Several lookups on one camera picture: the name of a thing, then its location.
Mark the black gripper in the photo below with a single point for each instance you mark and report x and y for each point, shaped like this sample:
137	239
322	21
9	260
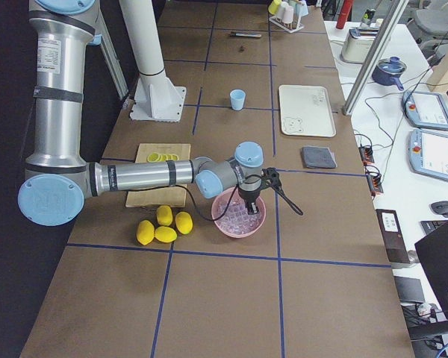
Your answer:
250	195

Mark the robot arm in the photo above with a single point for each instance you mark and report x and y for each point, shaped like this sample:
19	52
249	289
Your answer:
58	176

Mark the pink bowl of ice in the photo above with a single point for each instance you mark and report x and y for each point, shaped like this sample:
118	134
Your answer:
231	217

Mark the light blue paper cup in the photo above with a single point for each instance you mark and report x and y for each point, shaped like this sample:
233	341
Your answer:
237	99

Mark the pink cup on rack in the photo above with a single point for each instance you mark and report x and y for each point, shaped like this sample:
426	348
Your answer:
285	13

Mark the green cup on rack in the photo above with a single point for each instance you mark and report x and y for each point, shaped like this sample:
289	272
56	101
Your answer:
273	7

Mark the whole yellow lemon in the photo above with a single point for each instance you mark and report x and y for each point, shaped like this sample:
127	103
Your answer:
145	232
184	222
164	215
165	234

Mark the bamboo cutting board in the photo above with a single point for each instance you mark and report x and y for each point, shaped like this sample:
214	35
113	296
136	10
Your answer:
154	183

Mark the folded grey cloth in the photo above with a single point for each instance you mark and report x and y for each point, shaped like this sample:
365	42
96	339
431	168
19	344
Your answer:
315	157

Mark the white bear serving tray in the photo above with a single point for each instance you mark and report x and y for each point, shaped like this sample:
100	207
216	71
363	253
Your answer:
305	111

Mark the blue pot with lid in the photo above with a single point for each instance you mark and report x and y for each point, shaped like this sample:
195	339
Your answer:
388	72

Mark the teach pendant tablet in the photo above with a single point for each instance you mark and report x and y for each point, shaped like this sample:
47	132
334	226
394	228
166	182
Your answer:
428	153
425	110

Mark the white toaster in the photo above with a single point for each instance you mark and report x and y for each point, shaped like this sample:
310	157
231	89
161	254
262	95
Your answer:
357	44

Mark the black computer mouse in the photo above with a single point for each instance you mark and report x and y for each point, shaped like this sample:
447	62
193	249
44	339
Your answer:
440	208

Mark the red bottle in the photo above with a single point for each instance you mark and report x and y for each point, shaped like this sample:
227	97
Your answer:
344	14

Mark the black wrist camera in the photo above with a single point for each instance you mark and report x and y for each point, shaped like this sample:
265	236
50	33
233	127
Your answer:
271	179

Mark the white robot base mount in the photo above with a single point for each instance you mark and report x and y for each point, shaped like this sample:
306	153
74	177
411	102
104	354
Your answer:
156	98

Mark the white wire cup rack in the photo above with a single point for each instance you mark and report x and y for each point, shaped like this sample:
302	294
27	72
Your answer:
291	27

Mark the aluminium frame post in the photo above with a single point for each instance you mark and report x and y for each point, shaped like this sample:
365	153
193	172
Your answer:
376	51

